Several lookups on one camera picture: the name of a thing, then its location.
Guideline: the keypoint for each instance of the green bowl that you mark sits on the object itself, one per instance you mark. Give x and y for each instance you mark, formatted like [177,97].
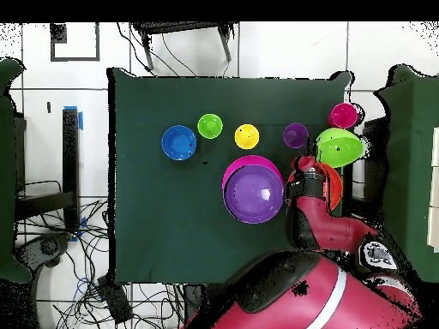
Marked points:
[339,149]

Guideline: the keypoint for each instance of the large orange bowl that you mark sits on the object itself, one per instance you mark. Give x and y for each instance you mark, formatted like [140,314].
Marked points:
[334,188]

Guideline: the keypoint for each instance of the large pink bowl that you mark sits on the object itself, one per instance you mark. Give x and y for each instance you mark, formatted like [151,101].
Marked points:
[247,160]

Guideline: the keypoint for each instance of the purple bowl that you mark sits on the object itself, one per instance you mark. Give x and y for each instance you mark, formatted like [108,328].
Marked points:
[253,195]

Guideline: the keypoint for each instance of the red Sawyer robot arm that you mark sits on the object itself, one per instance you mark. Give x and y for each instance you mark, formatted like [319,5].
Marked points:
[308,291]

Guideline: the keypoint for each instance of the purple cup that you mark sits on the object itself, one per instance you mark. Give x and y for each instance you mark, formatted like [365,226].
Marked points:
[295,135]

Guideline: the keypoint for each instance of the pink cup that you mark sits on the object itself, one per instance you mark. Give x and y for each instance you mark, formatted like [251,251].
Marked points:
[344,116]

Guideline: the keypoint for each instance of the yellow cup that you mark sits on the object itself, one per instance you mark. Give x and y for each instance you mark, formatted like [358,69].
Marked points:
[247,137]

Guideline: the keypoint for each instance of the green cup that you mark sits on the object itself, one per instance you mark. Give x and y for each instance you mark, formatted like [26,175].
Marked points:
[210,126]

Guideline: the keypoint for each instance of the green cloth side table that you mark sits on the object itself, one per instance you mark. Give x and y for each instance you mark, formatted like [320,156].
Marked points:
[411,171]
[7,171]

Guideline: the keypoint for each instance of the dark green tablecloth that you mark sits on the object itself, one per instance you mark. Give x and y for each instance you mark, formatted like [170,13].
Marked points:
[205,96]

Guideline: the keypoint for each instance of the blue bowl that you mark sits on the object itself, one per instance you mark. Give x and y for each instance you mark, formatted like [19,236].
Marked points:
[179,143]

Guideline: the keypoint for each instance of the black stool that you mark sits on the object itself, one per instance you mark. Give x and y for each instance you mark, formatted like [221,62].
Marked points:
[178,27]

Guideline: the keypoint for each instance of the blue tape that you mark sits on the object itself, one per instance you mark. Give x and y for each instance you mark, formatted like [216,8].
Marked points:
[80,120]

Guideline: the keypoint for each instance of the black power box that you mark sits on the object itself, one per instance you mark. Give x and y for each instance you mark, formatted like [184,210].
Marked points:
[115,301]

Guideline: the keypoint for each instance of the black metal post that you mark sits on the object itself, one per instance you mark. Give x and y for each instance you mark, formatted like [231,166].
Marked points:
[347,192]

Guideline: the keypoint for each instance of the black metal frame beam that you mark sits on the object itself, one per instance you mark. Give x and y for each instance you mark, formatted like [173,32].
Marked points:
[70,154]

